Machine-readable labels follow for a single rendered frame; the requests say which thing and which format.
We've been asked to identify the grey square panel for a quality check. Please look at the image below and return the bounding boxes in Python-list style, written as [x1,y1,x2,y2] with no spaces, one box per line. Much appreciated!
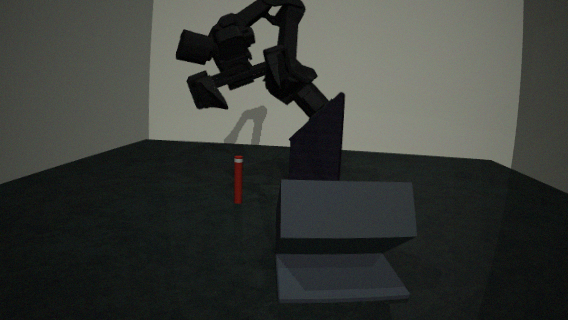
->
[275,179,417,304]

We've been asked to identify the red peg with white band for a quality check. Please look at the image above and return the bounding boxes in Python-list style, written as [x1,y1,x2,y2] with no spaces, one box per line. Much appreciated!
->
[234,156,243,203]

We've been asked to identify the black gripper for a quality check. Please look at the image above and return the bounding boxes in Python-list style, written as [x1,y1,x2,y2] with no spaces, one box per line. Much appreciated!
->
[187,44,292,110]

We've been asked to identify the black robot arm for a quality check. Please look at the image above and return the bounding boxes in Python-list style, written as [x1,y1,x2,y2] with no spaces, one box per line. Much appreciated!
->
[176,0,332,120]

